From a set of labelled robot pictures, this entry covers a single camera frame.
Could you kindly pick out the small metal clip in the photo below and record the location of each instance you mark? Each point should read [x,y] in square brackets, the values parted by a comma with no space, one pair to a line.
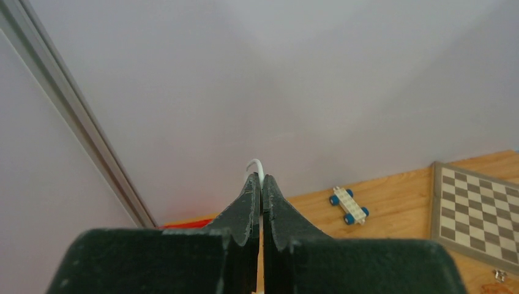
[500,275]

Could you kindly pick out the left corner aluminium post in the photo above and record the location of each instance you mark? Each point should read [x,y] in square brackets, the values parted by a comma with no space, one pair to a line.
[25,32]

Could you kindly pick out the red plastic bin row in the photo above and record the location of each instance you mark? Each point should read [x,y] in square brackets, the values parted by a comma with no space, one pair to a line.
[188,225]

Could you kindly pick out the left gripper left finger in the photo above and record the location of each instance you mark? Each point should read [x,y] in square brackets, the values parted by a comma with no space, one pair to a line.
[221,257]

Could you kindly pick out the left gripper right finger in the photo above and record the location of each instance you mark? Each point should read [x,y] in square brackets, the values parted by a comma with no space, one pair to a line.
[300,258]

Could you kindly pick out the wooden chessboard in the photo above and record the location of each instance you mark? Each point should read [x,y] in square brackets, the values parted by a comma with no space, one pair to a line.
[475,215]

